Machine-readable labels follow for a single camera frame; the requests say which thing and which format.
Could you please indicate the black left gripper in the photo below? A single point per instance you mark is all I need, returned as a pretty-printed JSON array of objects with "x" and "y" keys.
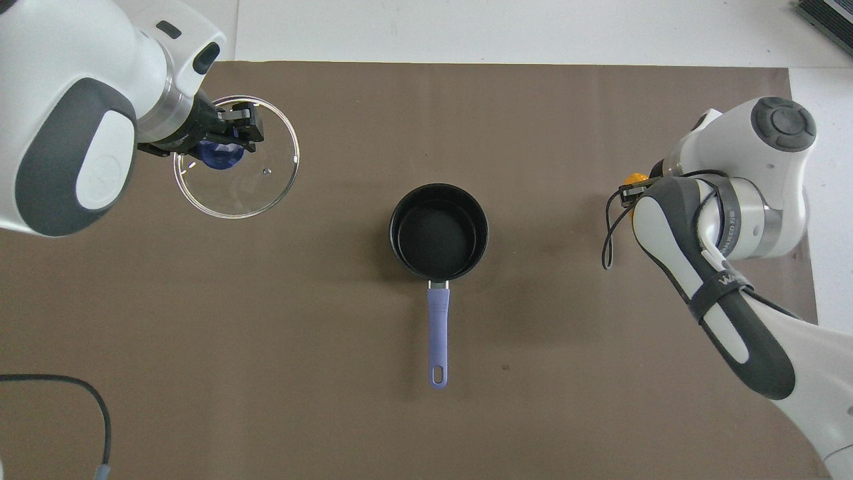
[{"x": 200, "y": 126}]

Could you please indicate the yellow corn cob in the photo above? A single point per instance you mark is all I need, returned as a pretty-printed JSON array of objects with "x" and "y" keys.
[{"x": 635, "y": 178}]

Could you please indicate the glass lid blue knob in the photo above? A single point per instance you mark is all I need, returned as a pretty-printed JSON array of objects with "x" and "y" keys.
[{"x": 260, "y": 180}]

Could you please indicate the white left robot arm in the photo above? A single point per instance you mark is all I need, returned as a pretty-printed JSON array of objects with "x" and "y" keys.
[{"x": 66, "y": 100}]

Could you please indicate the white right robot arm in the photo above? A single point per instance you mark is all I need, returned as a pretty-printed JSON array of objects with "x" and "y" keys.
[{"x": 766, "y": 153}]

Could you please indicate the brown table mat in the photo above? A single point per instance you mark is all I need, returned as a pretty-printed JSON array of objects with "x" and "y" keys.
[{"x": 333, "y": 320}]

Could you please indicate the dark ribbed device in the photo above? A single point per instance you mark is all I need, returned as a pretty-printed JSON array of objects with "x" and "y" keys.
[{"x": 830, "y": 20}]

